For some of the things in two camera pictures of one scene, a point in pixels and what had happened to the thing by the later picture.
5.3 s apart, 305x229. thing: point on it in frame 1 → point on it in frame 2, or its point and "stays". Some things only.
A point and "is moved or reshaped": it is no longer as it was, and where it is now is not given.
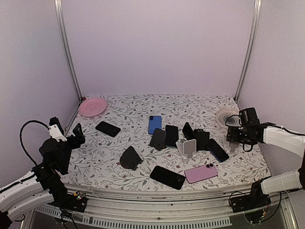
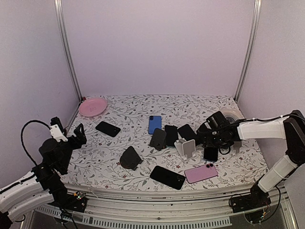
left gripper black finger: [79, 134] stays
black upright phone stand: [158, 139] stays
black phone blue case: [219, 153] → [210, 153]
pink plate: [92, 107] stays
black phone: [188, 132] is moved or reshaped
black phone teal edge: [171, 135] stays
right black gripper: [232, 135] → [208, 142]
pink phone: [199, 173] stays
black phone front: [168, 177] stays
